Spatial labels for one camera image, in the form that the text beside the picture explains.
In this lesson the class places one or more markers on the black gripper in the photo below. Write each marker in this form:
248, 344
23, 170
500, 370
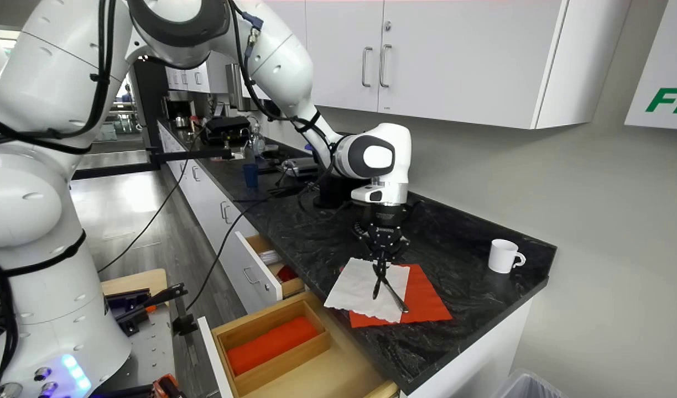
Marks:
384, 222

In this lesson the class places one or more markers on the silver fork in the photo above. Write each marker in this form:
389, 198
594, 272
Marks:
379, 283

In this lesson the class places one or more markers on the silver knife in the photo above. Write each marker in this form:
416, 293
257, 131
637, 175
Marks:
396, 296

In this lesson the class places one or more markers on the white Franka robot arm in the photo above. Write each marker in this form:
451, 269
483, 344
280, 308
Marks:
43, 74

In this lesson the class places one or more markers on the red item in small drawer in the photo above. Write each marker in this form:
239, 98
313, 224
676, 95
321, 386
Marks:
286, 275

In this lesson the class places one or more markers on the white item in small drawer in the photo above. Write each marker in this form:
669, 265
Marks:
269, 256

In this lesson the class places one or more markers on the large wooden drawer white front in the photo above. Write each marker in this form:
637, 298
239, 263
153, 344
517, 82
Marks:
340, 367

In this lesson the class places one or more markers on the small wooden drawer white front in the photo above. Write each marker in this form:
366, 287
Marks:
252, 283

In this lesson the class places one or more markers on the wooden box red lining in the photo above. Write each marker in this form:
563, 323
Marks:
273, 344

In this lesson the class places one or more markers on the white paper napkin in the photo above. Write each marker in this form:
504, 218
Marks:
353, 287

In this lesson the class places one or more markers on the red paper napkin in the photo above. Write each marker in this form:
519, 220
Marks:
427, 298

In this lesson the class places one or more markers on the small black device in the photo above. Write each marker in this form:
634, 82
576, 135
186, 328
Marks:
290, 178

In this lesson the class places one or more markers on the white mug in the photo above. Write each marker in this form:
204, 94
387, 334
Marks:
502, 256

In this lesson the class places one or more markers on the white lower cabinet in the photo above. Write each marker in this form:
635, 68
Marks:
207, 200

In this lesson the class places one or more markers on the black stand foot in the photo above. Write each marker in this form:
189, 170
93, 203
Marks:
184, 323

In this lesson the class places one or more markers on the light wooden board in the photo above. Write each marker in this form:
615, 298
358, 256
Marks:
139, 279

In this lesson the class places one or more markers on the white sign green letters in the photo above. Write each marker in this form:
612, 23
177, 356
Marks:
662, 74

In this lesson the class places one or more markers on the black exterior camera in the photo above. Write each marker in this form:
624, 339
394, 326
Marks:
223, 131

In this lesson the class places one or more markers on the white wall cabinet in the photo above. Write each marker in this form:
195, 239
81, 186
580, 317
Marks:
463, 57

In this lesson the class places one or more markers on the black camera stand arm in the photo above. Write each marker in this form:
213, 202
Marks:
169, 156

